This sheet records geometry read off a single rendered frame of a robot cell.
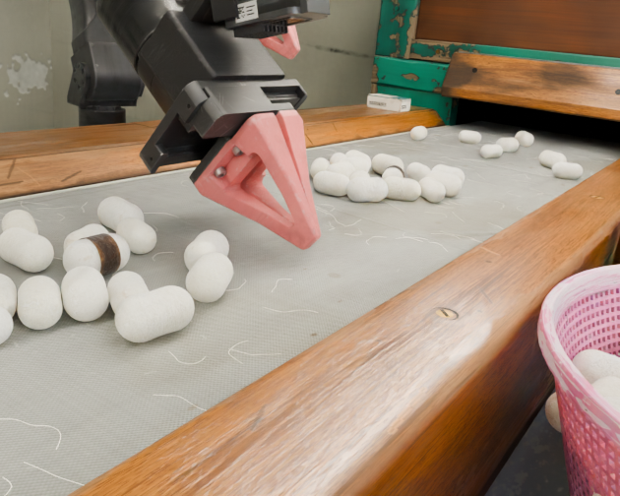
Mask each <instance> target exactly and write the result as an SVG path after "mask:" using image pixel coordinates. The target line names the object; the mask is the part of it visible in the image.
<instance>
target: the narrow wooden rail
mask: <svg viewBox="0 0 620 496"><path fill-rule="evenodd" d="M619 236H620V158H619V159H618V160H616V161H614V162H613V163H611V164H609V165H608V166H606V167H604V168H603V169H601V170H600V171H599V172H597V173H596V174H594V175H592V176H591V177H589V178H587V179H586V180H584V181H583V182H581V183H579V184H578V185H576V186H574V187H573V188H571V189H569V190H568V191H566V192H564V193H563V194H561V195H560V196H558V197H556V198H555V199H553V200H551V201H550V202H548V203H546V204H545V205H543V206H541V207H540V208H538V209H537V210H535V211H533V212H532V213H530V214H528V215H527V216H525V217H523V218H521V219H520V220H518V221H516V222H515V223H513V224H511V225H510V226H508V227H506V228H505V229H503V230H501V231H500V232H498V233H497V234H495V235H493V236H492V237H490V238H488V239H487V240H485V241H483V242H482V243H480V244H479V245H477V246H475V247H474V248H472V249H470V250H469V251H467V252H465V253H464V254H462V255H460V257H458V258H457V259H455V260H453V261H452V262H450V263H448V264H447V265H445V266H443V267H442V268H440V269H438V270H437V271H435V272H434V273H432V274H430V275H429V276H427V277H425V278H424V279H421V280H420V281H418V282H417V283H415V284H413V285H412V286H410V287H408V288H407V289H405V290H403V291H402V292H400V293H398V294H397V295H395V296H394V297H392V298H390V299H389V300H387V301H385V302H384V303H382V304H380V305H379V306H377V307H376V308H374V309H372V310H371V311H369V312H367V313H366V314H364V315H362V316H361V317H359V318H357V319H356V320H354V321H353V322H351V323H349V324H348V325H346V326H344V327H343V328H341V329H339V330H338V331H336V332H334V333H333V334H331V335H330V336H328V337H326V338H325V339H323V340H321V341H319V342H317V343H316V344H314V345H313V346H311V347H309V348H308V349H306V350H304V351H303V352H301V353H299V354H298V355H296V356H294V357H293V358H291V359H290V360H288V361H286V362H285V363H284V364H282V365H281V366H279V367H277V368H276V369H274V370H273V371H271V372H269V373H268V374H266V375H264V376H263V377H261V378H259V379H258V380H256V381H254V382H253V383H251V384H250V385H248V386H246V387H245V388H243V389H241V390H240V391H238V392H236V393H235V394H233V395H231V396H230V397H228V398H227V399H225V400H223V401H222V402H220V403H218V404H216V405H214V406H213V407H211V408H210V409H208V410H206V411H205V412H203V413H201V414H200V415H198V416H196V417H195V418H193V419H191V420H190V421H188V422H187V423H185V424H183V425H182V426H180V427H178V428H177V429H175V430H173V431H172V432H170V433H169V434H167V435H165V436H164V437H162V438H160V439H159V440H157V441H155V442H154V443H152V444H150V445H149V446H147V447H146V448H145V449H143V450H142V451H140V452H138V453H137V454H135V455H133V456H132V457H130V458H129V459H127V460H125V461H124V462H122V463H120V464H119V465H116V466H115V467H113V468H111V469H110V470H108V471H107V472H105V473H103V474H102V475H100V476H98V477H97V478H95V479H93V480H92V481H90V482H88V483H87V484H85V485H84V486H82V487H80V488H79V489H77V490H75V491H74V492H72V493H70V494H69V495H67V496H484V495H485V494H486V492H487V491H488V489H489V488H490V486H491V485H492V483H493V482H494V480H495V479H496V477H497V475H498V474H499V472H500V471H501V469H502V468H503V466H504V465H505V463H506V462H507V460H508V459H509V457H510V456H511V454H512V453H513V452H514V450H515V449H516V447H517V446H518V444H519V443H520V441H521V440H522V438H523V437H524V435H525V434H526V432H527V430H528V428H529V427H530V425H531V424H532V422H533V421H534V419H535V418H536V416H537V415H538V413H539V412H540V410H541V408H542V407H543V405H544V404H545V402H546V401H547V399H548V398H549V396H550V395H551V393H552V392H553V390H554V389H555V380H554V376H553V374H552V372H551V371H550V369H549V368H548V365H547V363H546V361H545V359H544V357H543V355H542V352H541V349H540V346H539V343H538V336H537V323H538V319H539V314H540V310H541V306H542V303H543V301H544V299H545V297H546V296H547V294H548V293H549V292H550V291H551V290H552V288H553V287H555V286H556V285H557V284H558V283H559V282H561V281H562V280H564V279H566V278H568V277H571V276H573V275H575V274H578V273H581V272H584V271H587V270H591V269H595V268H600V267H606V266H612V262H613V258H614V255H615V251H616V247H617V243H618V239H619Z"/></svg>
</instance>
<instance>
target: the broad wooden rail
mask: <svg viewBox="0 0 620 496"><path fill-rule="evenodd" d="M366 105H367V104H356V105H344V106H332V107H319V108H306V109H297V110H296V112H297V113H298V114H299V116H300V117H301V118H302V120H303V128H304V137H305V146H306V149H311V148H317V147H323V146H328V145H334V144H340V143H346V142H352V141H358V140H364V139H370V138H376V137H382V136H388V135H394V134H399V133H405V132H411V130H412V129H413V128H414V127H418V126H423V127H425V128H426V129H429V128H435V127H441V126H446V124H445V123H444V121H443V120H442V118H441V117H440V115H439V114H438V112H437V111H436V110H434V109H432V108H426V107H419V106H413V105H411V106H410V109H409V111H404V112H396V111H391V110H385V109H379V108H373V107H367V106H366ZM160 121H161V120H156V121H143V122H131V123H118V124H105V125H93V126H81V127H68V128H55V129H43V130H30V131H18V132H5V133H0V200H5V199H11V198H17V197H23V196H28V195H34V194H40V193H46V192H52V191H58V190H64V189H70V188H76V187H82V186H88V185H94V184H99V183H105V182H111V181H117V180H122V179H128V178H134V177H140V176H146V175H152V173H150V172H149V170H148V169H147V167H146V166H145V164H144V163H143V161H142V160H141V158H140V157H139V153H140V151H141V150H142V148H143V147H144V145H145V144H146V142H147V141H148V139H149V138H150V136H151V135H152V133H153V132H154V131H155V129H156V127H157V126H158V124H159V123H160ZM200 162H201V161H200V160H196V161H189V162H183V163H177V164H171V165H165V166H160V167H159V168H158V169H157V171H156V172H155V173H154V174H158V173H164V172H169V171H175V170H181V169H187V168H193V167H197V166H198V164H199V163H200Z"/></svg>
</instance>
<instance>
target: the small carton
mask: <svg viewBox="0 0 620 496"><path fill-rule="evenodd" d="M410 102H411V98H408V97H401V96H394V95H387V94H381V93H371V94H369V95H368V97H367V105H366V106H367V107H373V108H379V109H385V110H391V111H396V112H404V111H409V109H410Z"/></svg>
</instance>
